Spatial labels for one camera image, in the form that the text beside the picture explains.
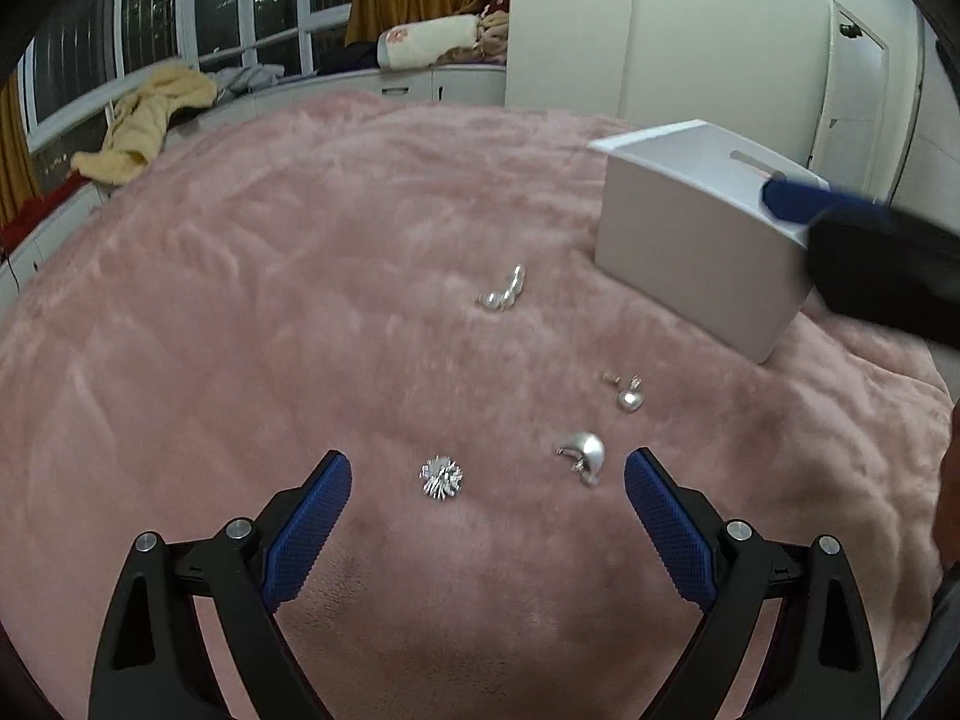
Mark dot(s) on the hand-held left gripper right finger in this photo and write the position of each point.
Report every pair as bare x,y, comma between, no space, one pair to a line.
664,517

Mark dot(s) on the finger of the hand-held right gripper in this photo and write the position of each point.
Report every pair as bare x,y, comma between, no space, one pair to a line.
862,240

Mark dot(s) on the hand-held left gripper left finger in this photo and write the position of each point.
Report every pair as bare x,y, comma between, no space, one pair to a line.
311,517

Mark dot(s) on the silver teardrop earring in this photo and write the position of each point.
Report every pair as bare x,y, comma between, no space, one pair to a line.
583,454

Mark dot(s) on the small silver ball earring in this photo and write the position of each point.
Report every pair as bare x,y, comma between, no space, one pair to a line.
628,394

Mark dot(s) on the silver starburst earring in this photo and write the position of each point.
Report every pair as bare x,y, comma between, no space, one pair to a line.
441,478

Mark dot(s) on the white storage box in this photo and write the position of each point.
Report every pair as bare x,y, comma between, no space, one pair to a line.
690,255

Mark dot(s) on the silver pearl cluster earring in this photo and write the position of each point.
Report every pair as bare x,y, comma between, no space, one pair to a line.
501,292

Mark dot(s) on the white door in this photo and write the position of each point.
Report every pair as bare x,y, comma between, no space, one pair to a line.
851,94

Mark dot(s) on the pink fluffy blanket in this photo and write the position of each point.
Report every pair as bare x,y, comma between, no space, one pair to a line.
375,330

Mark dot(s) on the tall white wardrobe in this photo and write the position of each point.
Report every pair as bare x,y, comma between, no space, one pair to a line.
577,22

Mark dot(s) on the red cloth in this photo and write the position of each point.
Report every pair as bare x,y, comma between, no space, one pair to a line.
34,210

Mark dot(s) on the pile of folded clothes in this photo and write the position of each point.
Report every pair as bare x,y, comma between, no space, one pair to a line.
487,37

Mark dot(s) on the yellow towel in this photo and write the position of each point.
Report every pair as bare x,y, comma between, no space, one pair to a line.
146,124

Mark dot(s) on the grey crumpled cloth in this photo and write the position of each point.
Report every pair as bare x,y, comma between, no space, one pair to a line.
247,79

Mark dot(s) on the cream floral pillow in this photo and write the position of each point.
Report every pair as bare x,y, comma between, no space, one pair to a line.
431,39

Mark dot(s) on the window with white frame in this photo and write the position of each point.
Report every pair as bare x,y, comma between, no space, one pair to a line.
172,7

